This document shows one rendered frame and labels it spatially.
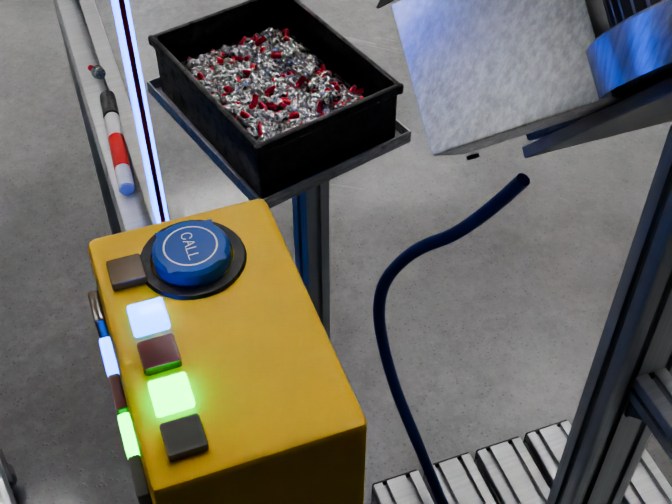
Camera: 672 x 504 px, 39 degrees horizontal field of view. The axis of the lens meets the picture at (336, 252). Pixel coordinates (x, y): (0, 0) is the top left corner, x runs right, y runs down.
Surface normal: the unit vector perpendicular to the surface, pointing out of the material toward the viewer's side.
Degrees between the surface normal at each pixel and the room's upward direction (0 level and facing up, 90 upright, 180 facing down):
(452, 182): 0
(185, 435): 0
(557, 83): 55
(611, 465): 90
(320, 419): 0
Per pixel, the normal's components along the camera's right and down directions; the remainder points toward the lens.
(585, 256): 0.00, -0.69
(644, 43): -0.87, 0.22
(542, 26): -0.46, 0.11
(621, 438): 0.34, 0.68
